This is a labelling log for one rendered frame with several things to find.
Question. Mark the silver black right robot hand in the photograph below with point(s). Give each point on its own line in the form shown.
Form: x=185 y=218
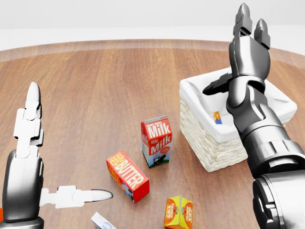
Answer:
x=250 y=57

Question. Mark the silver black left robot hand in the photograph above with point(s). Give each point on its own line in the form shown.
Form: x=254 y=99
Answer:
x=22 y=181

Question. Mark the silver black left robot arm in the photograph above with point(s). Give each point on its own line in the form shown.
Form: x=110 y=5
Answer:
x=23 y=224

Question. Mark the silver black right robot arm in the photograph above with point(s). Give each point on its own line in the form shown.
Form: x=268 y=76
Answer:
x=269 y=145

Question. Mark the white wicker basket cloth liner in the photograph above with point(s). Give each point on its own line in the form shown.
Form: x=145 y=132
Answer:
x=214 y=143

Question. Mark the red orange item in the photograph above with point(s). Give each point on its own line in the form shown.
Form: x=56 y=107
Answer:
x=1 y=214

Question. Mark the small orange blue box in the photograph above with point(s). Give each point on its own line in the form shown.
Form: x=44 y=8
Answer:
x=216 y=118

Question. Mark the white blue printed box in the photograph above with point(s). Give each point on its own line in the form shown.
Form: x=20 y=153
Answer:
x=101 y=221

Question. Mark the red orange butter box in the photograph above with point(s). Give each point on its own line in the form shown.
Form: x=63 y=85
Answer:
x=129 y=175

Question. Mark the red white milk carton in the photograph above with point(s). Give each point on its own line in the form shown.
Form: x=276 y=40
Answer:
x=158 y=143

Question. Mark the orange juice carton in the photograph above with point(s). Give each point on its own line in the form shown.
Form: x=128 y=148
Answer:
x=178 y=213

